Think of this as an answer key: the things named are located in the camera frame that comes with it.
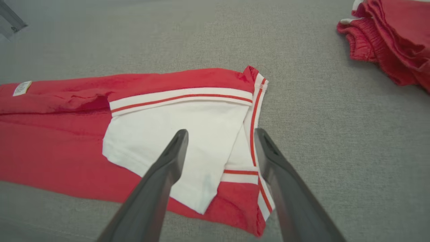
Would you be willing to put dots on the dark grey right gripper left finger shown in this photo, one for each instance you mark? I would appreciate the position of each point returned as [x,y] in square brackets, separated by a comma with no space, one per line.
[151,198]

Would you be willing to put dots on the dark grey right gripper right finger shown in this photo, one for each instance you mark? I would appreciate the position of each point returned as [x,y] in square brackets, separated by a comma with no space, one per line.
[292,198]

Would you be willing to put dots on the red jersey with number print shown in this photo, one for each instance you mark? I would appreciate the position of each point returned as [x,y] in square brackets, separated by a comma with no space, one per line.
[50,151]

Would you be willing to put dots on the red shorts with white band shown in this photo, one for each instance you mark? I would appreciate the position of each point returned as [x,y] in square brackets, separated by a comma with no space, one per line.
[403,33]

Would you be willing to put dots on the grey fabric sofa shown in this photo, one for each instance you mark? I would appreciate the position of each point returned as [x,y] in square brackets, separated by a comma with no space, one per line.
[336,151]

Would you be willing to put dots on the grey metal frame leg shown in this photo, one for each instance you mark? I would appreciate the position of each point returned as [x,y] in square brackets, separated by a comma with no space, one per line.
[10,20]

